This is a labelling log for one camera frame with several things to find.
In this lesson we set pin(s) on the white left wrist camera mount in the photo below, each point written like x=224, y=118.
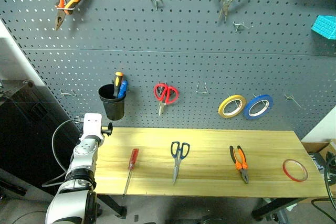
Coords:
x=91, y=124

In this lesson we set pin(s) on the orange black combination pliers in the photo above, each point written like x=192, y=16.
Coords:
x=240, y=165

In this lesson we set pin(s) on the black plastic cup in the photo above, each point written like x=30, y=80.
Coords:
x=114, y=108

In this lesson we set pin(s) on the orange black screwdriver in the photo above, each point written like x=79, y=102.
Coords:
x=118, y=77

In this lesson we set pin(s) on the red tape roll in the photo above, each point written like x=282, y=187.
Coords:
x=295, y=180

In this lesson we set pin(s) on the yellow tape roll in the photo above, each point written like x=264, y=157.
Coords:
x=220, y=110

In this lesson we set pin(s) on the blue tape roll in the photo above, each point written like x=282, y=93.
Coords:
x=246, y=111

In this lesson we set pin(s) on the black table leg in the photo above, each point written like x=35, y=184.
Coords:
x=273, y=208
x=113, y=205

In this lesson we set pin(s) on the cardboard box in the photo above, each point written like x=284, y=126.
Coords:
x=315, y=146

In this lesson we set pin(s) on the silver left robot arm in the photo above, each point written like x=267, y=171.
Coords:
x=84, y=150

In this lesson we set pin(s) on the teal plastic bin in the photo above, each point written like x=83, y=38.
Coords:
x=325, y=27

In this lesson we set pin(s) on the grey metal pegboard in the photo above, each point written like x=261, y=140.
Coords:
x=168, y=37

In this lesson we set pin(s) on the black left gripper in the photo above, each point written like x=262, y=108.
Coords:
x=105, y=131

